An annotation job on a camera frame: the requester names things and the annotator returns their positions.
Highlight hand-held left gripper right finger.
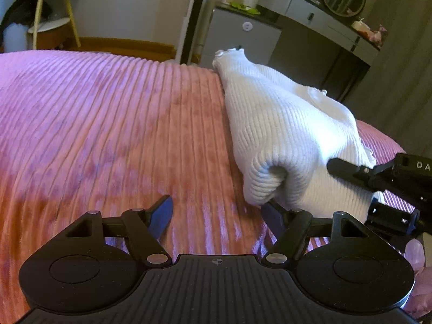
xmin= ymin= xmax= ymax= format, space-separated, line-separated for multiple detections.
xmin=261 ymin=200 xmax=372 ymax=266

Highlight grey vanity desk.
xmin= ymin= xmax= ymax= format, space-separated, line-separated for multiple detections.
xmin=256 ymin=0 xmax=381 ymax=101

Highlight white ribbed knit garment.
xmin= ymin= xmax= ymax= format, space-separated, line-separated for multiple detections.
xmin=212 ymin=49 xmax=386 ymax=225

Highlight pink ribbed blanket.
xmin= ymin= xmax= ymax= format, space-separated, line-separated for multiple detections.
xmin=0 ymin=50 xmax=410 ymax=324

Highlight black garment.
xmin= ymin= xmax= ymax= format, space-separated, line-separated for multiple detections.
xmin=0 ymin=0 xmax=52 ymax=32

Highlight pink fuzzy clothing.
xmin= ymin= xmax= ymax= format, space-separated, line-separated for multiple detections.
xmin=404 ymin=238 xmax=432 ymax=318

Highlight green leaf-shaped tray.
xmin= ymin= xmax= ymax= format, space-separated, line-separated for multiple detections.
xmin=229 ymin=2 xmax=262 ymax=15

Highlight white tower fan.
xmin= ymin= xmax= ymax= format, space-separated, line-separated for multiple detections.
xmin=175 ymin=0 xmax=214 ymax=67

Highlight white side table yellow legs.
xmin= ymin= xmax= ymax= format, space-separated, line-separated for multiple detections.
xmin=25 ymin=0 xmax=82 ymax=52

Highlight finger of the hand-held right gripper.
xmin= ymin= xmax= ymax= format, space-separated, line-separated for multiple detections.
xmin=365 ymin=200 xmax=420 ymax=236
xmin=327 ymin=157 xmax=376 ymax=190

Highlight grey drawer cabinet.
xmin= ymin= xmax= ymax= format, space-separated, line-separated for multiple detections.
xmin=200 ymin=1 xmax=283 ymax=72

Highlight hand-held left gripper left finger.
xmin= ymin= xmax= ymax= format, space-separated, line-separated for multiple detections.
xmin=65 ymin=194 xmax=175 ymax=268

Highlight white pink candle jar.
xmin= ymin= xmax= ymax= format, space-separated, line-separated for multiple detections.
xmin=350 ymin=18 xmax=370 ymax=33

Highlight grey trash bin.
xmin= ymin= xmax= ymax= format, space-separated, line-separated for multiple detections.
xmin=1 ymin=23 xmax=28 ymax=53

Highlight round white brown stool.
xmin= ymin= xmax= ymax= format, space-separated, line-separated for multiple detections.
xmin=28 ymin=18 xmax=73 ymax=50

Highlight pink plush toy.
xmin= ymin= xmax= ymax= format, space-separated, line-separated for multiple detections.
xmin=369 ymin=25 xmax=388 ymax=45

